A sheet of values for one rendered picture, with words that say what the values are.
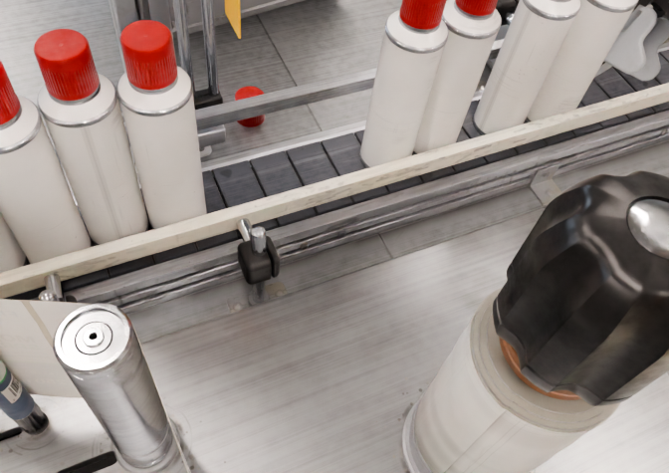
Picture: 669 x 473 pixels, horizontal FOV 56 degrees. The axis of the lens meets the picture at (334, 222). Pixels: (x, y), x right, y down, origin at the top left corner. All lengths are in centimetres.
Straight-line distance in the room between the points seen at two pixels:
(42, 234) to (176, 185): 11
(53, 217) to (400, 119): 30
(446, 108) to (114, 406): 39
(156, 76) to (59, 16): 46
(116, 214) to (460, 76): 31
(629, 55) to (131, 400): 55
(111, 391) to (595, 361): 23
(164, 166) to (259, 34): 38
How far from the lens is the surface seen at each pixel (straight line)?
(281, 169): 62
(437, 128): 62
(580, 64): 67
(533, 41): 61
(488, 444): 38
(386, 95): 56
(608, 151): 81
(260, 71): 79
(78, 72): 44
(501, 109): 67
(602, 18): 64
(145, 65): 44
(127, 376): 35
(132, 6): 59
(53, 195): 50
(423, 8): 51
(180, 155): 49
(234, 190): 61
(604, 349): 27
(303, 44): 84
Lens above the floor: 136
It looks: 55 degrees down
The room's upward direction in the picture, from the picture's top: 10 degrees clockwise
